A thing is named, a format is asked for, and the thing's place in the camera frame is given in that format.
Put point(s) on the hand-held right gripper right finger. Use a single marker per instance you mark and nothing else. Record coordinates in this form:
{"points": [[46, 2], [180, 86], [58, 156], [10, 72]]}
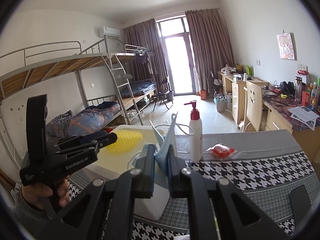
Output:
{"points": [[173, 172]]}

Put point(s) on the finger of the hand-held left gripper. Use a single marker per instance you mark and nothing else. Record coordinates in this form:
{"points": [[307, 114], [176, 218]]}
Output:
{"points": [[100, 138], [80, 148]]}

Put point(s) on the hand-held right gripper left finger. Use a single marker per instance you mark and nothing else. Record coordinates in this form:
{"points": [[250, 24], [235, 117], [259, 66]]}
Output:
{"points": [[147, 175]]}

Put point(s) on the blue face mask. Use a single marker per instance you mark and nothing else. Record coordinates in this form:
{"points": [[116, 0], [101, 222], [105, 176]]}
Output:
{"points": [[163, 152]]}

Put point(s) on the white foam box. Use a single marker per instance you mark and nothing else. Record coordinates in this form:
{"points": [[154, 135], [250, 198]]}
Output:
{"points": [[155, 205]]}

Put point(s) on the person's left hand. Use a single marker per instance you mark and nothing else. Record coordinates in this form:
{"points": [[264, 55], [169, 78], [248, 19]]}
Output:
{"points": [[40, 192]]}

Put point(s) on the blue plaid quilt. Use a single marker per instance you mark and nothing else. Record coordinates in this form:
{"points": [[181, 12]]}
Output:
{"points": [[82, 120]]}

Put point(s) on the white pump bottle red cap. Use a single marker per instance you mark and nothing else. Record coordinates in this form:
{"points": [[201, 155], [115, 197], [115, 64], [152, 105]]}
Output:
{"points": [[196, 135]]}

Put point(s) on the red packet in clear wrap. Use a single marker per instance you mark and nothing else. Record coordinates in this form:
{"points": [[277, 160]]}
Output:
{"points": [[221, 150]]}

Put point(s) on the grey metal bed ladder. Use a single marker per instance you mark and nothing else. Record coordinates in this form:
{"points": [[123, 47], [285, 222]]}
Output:
{"points": [[120, 80]]}

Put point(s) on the dark blue bedding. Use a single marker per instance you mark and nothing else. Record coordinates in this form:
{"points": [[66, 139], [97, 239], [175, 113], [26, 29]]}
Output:
{"points": [[140, 86]]}

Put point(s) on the grey folded cloth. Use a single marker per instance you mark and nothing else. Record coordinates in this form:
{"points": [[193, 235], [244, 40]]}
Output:
{"points": [[125, 76]]}

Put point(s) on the houndstooth tablecloth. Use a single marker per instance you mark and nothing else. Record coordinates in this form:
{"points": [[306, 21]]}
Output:
{"points": [[250, 170]]}

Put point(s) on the black folding chair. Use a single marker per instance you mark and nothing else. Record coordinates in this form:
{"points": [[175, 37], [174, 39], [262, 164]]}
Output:
{"points": [[162, 92]]}

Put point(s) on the grey trash bin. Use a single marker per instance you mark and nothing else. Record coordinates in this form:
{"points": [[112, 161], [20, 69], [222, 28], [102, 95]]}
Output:
{"points": [[220, 104]]}

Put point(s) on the orange bag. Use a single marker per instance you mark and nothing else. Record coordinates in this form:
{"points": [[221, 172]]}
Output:
{"points": [[203, 94]]}

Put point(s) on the grey metal bunk bed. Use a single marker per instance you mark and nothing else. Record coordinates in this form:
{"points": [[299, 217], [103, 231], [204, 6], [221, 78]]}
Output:
{"points": [[130, 55], [50, 65]]}

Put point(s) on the dark hanging clothes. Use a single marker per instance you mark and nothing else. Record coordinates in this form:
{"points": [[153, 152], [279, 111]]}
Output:
{"points": [[143, 58]]}

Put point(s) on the white carton box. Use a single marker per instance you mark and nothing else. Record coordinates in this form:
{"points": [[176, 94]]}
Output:
{"points": [[229, 100]]}

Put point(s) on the wooden chair with smiley cutout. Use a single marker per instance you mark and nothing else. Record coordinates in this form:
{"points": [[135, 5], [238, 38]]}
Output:
{"points": [[253, 105]]}

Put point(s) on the white air conditioner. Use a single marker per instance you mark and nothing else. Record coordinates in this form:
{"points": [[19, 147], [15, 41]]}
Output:
{"points": [[108, 31]]}

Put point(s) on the glass balcony door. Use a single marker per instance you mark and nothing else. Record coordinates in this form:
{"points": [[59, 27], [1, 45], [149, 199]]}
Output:
{"points": [[177, 62]]}

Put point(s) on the brown curtain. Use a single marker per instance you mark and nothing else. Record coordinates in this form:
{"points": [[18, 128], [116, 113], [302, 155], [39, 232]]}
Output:
{"points": [[210, 45], [140, 35]]}

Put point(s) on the long wooden desk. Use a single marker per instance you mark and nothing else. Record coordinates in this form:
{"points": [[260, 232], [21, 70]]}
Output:
{"points": [[275, 115]]}

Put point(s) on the green packet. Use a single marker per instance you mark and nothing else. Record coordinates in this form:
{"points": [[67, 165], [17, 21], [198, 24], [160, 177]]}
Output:
{"points": [[247, 68]]}

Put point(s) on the black smartphone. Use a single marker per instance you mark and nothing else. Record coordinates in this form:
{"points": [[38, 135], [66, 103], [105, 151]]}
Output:
{"points": [[300, 202]]}

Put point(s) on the black headphones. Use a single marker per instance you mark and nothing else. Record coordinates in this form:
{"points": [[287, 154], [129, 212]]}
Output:
{"points": [[286, 86]]}

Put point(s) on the printed paper sheets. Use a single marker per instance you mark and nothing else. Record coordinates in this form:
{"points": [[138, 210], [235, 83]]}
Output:
{"points": [[303, 115]]}

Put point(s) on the clear tumbler black lid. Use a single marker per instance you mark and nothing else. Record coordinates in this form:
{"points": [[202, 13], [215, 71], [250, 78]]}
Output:
{"points": [[298, 90]]}

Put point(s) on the pink cartoon wall poster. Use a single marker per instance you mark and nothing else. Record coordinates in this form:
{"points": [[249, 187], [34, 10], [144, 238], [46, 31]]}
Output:
{"points": [[286, 46]]}

